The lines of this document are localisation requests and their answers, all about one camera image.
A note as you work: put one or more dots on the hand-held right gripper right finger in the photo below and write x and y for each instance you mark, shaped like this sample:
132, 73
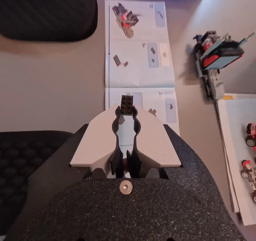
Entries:
156, 143

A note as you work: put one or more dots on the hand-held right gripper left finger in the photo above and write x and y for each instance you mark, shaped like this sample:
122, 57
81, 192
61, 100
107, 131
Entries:
96, 143

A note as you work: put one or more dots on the black lego plate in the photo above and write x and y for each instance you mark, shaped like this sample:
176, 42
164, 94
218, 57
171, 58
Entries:
127, 105

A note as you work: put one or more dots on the lego truck model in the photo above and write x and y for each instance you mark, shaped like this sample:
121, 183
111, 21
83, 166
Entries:
216, 53

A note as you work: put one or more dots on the open lego instruction booklet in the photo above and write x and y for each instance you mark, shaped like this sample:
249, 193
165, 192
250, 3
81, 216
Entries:
136, 69

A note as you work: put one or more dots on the closed lego instruction booklet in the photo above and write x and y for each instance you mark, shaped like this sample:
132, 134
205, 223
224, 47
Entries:
234, 145

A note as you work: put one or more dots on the black padded wrist rest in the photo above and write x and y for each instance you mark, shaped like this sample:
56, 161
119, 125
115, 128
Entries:
20, 165

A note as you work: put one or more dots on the black quilted case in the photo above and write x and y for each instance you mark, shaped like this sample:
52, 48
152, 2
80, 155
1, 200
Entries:
46, 11

